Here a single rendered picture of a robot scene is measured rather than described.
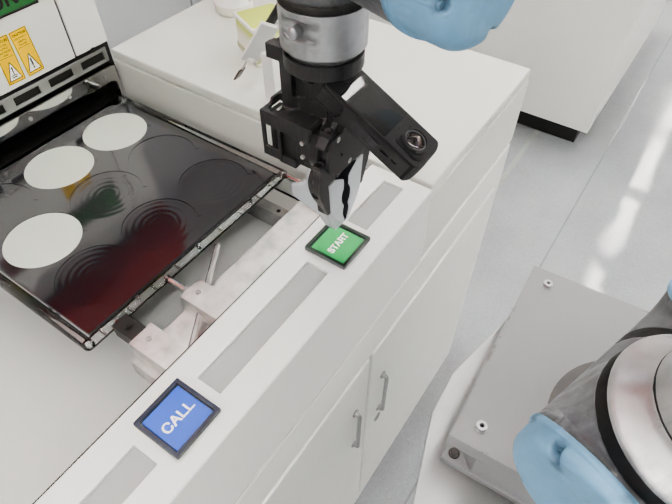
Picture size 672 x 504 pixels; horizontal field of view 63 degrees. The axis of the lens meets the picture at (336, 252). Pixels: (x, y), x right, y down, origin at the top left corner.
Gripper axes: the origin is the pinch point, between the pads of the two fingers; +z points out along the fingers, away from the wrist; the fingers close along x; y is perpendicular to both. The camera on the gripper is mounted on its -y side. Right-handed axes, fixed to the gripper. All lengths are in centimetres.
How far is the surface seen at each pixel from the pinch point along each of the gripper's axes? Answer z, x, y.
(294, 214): 12.3, -7.4, 13.1
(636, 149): 100, -187, -24
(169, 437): 3.9, 27.8, -0.4
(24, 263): 10.4, 20.9, 35.0
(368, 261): 4.3, 0.1, -3.9
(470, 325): 100, -67, -4
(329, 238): 3.8, 0.0, 1.7
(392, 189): 4.7, -12.4, 0.3
